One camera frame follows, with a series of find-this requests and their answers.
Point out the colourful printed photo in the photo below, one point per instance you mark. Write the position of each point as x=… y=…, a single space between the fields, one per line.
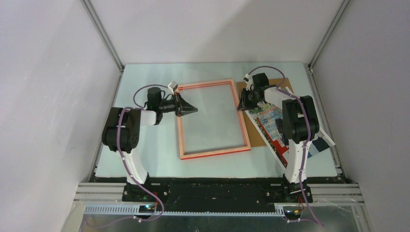
x=268 y=120

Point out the aluminium front rail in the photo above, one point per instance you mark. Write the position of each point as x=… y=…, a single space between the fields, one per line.
x=102 y=198

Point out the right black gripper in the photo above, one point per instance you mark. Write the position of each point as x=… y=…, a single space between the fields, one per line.
x=243 y=102

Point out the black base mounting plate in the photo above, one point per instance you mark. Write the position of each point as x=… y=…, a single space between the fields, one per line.
x=166 y=190

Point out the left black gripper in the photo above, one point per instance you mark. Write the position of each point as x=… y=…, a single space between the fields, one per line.
x=182 y=107

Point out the clear acrylic sheet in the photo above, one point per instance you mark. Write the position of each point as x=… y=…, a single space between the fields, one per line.
x=216 y=125

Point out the brown cardboard backing board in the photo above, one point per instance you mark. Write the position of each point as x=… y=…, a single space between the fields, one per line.
x=255 y=138

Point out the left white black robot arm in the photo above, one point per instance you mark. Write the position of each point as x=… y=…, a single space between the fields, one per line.
x=121 y=131

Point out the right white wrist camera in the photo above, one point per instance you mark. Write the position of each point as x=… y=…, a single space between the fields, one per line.
x=249 y=82

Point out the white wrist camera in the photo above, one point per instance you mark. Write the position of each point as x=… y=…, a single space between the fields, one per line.
x=249 y=82
x=173 y=86

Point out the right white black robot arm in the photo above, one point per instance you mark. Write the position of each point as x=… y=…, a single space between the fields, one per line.
x=288 y=122

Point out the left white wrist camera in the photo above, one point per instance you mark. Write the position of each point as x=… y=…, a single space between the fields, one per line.
x=173 y=86

